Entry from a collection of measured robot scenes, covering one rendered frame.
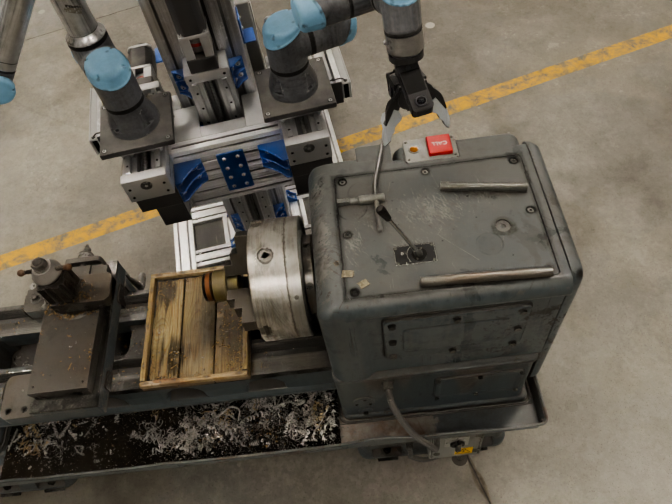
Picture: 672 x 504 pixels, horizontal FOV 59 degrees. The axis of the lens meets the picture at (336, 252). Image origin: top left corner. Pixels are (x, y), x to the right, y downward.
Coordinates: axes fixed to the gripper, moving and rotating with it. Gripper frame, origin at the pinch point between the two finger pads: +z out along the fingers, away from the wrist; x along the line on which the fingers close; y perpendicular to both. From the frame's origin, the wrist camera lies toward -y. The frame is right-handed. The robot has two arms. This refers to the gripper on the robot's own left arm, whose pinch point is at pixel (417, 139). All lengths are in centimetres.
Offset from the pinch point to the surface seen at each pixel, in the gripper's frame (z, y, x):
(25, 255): 106, 151, 169
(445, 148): 12.6, 10.7, -9.8
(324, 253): 18.1, -7.4, 27.1
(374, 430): 92, -12, 27
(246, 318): 32, -7, 50
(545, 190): 18.7, -8.2, -27.1
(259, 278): 20.5, -6.5, 43.3
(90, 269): 36, 34, 94
